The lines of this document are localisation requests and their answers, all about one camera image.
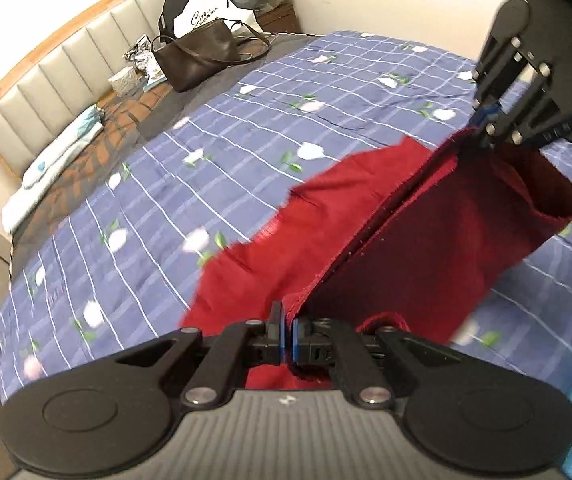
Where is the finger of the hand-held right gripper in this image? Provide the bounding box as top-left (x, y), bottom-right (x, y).
top-left (470, 0), bottom-right (531, 125)
top-left (480, 64), bottom-right (572, 152)

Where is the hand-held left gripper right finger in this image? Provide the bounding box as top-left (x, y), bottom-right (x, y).
top-left (290, 317), bottom-right (461, 408)

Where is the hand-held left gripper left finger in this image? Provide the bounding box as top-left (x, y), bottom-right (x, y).
top-left (111, 301), bottom-right (287, 408)

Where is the red long-sleeve shirt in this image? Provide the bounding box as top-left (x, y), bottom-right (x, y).
top-left (178, 127), bottom-right (572, 393)

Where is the blue checked floral quilt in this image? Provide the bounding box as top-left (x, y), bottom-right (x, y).
top-left (0, 30), bottom-right (572, 406)

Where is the dark wooden nightstand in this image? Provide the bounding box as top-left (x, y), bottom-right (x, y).
top-left (256, 2), bottom-right (303, 36)

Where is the dark grey blanket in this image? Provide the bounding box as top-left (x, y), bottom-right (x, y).
top-left (136, 32), bottom-right (327, 141)

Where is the brown patterned bed sheet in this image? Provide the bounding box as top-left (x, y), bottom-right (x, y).
top-left (11, 80), bottom-right (177, 241)

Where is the folded light blue blanket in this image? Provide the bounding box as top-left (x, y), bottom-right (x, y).
top-left (1, 107), bottom-right (106, 231)

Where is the brown leather handbag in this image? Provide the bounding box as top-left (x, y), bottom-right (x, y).
top-left (151, 17), bottom-right (273, 93)

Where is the white shopping bag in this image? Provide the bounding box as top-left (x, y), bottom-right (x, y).
top-left (173, 0), bottom-right (257, 41)

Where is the silver foil packet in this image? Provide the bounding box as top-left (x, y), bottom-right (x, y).
top-left (123, 34), bottom-right (159, 73)

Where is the grey padded wooden headboard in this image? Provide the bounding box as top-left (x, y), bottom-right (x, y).
top-left (0, 0), bottom-right (191, 181)

